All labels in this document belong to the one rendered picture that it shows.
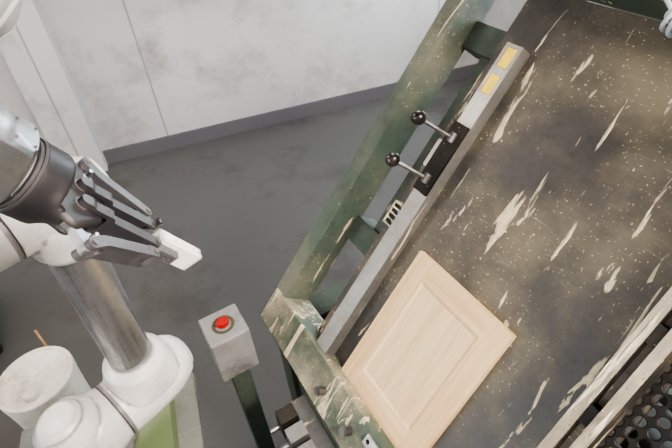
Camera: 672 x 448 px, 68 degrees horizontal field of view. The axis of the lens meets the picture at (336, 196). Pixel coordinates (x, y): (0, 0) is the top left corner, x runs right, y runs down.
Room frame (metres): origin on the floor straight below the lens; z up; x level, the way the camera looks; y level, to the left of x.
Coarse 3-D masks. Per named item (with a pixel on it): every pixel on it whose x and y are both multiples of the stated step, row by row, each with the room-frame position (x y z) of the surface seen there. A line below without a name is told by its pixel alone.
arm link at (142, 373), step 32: (32, 224) 0.64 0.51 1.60; (32, 256) 0.66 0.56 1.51; (64, 256) 0.66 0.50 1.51; (64, 288) 0.68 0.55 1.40; (96, 288) 0.69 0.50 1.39; (96, 320) 0.68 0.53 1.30; (128, 320) 0.71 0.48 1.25; (128, 352) 0.69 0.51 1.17; (160, 352) 0.74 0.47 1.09; (128, 384) 0.66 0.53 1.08; (160, 384) 0.69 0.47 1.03; (128, 416) 0.63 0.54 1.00
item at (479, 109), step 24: (504, 48) 1.13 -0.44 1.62; (504, 72) 1.08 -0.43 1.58; (480, 96) 1.08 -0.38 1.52; (480, 120) 1.04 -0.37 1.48; (432, 192) 0.98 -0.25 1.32; (408, 216) 0.96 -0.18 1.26; (384, 240) 0.96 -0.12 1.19; (408, 240) 0.94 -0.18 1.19; (384, 264) 0.91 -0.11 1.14; (360, 288) 0.89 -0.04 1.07; (336, 312) 0.89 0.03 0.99; (360, 312) 0.87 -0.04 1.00; (336, 336) 0.83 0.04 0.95
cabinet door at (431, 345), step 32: (416, 256) 0.88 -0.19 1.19; (416, 288) 0.82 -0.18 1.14; (448, 288) 0.77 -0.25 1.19; (384, 320) 0.80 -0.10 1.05; (416, 320) 0.76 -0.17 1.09; (448, 320) 0.71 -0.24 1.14; (480, 320) 0.67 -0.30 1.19; (352, 352) 0.79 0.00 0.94; (384, 352) 0.74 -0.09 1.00; (416, 352) 0.70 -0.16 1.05; (448, 352) 0.66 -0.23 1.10; (480, 352) 0.62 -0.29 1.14; (352, 384) 0.72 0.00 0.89; (384, 384) 0.68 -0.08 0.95; (416, 384) 0.64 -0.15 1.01; (448, 384) 0.60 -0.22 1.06; (384, 416) 0.61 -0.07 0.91; (416, 416) 0.58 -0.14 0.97; (448, 416) 0.55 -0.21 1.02
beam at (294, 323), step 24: (264, 312) 1.03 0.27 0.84; (288, 312) 0.98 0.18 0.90; (312, 312) 1.00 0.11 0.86; (288, 336) 0.92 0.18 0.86; (312, 336) 0.87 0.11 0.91; (288, 360) 0.86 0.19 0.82; (312, 360) 0.81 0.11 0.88; (336, 360) 0.80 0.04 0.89; (312, 384) 0.76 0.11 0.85; (336, 384) 0.72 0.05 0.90; (336, 408) 0.67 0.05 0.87; (360, 408) 0.64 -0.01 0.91; (336, 432) 0.62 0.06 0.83; (360, 432) 0.59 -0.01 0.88; (384, 432) 0.58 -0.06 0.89
